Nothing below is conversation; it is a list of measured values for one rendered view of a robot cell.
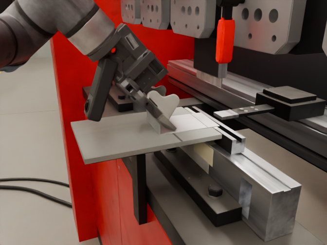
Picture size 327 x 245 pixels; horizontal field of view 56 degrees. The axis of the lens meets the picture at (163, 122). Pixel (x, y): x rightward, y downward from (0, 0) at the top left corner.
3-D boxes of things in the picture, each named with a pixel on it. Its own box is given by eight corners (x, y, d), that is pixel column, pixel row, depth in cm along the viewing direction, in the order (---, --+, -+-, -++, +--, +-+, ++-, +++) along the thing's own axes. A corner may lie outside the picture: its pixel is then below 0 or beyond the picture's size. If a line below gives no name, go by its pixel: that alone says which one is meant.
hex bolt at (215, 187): (204, 192, 57) (205, 184, 57) (217, 188, 58) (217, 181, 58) (212, 200, 55) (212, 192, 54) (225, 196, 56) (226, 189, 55)
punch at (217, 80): (192, 77, 68) (194, 33, 65) (200, 77, 69) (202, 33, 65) (217, 88, 60) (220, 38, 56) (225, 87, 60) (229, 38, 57)
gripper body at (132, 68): (172, 75, 55) (127, 23, 50) (137, 108, 55) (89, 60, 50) (158, 67, 62) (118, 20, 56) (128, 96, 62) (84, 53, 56)
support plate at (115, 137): (70, 126, 65) (70, 121, 65) (181, 110, 75) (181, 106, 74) (84, 165, 50) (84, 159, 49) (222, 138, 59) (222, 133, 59)
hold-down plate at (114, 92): (100, 90, 133) (99, 83, 132) (113, 89, 135) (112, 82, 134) (118, 112, 107) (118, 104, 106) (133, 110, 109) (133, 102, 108)
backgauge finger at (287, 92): (203, 113, 74) (204, 94, 72) (287, 101, 83) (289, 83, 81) (232, 132, 63) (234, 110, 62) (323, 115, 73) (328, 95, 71)
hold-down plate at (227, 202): (153, 153, 78) (153, 143, 77) (172, 149, 80) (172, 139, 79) (215, 228, 53) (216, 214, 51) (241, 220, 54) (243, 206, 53)
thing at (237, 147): (184, 119, 75) (184, 107, 73) (194, 117, 76) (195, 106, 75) (230, 154, 57) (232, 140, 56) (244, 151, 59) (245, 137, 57)
